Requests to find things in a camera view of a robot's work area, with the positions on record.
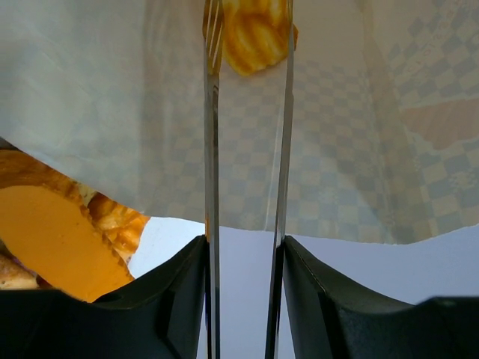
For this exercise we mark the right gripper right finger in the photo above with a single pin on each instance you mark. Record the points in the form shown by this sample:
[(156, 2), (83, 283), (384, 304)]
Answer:
[(333, 316)]

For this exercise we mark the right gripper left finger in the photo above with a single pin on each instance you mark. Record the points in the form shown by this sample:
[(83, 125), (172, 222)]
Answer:
[(158, 315)]

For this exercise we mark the braided fake bread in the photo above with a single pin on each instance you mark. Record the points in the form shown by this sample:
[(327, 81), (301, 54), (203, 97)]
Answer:
[(121, 225)]

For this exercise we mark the paper bag with blue pattern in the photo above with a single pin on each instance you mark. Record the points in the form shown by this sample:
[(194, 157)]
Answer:
[(385, 114)]

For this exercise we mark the long twisted fake bread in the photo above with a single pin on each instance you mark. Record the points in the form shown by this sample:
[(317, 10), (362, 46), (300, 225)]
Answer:
[(249, 35)]

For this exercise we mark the metal tongs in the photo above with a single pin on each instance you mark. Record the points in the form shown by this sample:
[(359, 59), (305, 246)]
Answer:
[(248, 122)]

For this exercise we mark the long sliced fake baguette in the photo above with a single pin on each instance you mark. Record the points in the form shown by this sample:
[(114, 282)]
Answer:
[(49, 234)]

